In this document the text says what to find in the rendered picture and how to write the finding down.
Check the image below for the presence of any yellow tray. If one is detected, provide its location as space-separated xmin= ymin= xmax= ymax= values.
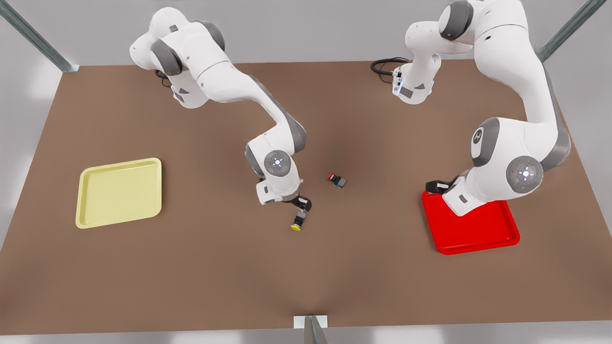
xmin=76 ymin=158 xmax=163 ymax=229

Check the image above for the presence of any red tray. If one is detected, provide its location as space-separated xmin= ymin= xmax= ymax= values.
xmin=421 ymin=190 xmax=520 ymax=255

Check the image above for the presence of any silver frame post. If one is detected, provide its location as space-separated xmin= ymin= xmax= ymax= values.
xmin=536 ymin=0 xmax=608 ymax=63
xmin=0 ymin=0 xmax=80 ymax=73
xmin=293 ymin=315 xmax=329 ymax=344

